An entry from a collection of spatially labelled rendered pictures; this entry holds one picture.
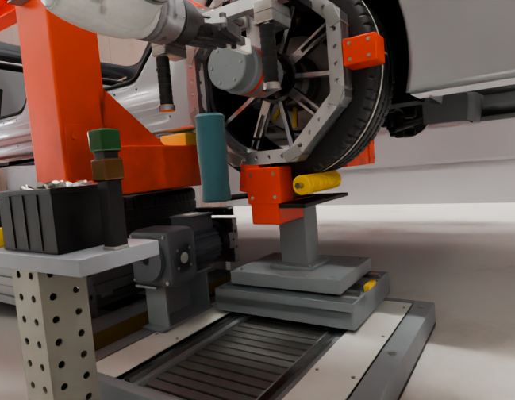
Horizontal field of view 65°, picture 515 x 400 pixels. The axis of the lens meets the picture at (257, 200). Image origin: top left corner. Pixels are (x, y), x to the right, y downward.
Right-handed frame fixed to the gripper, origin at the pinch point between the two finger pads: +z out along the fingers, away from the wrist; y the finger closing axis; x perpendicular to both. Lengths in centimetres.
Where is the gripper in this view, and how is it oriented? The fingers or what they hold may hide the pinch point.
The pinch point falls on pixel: (239, 44)
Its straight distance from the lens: 90.7
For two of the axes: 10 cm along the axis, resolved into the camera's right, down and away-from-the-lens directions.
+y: 8.4, -0.2, -5.5
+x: -0.8, -9.9, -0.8
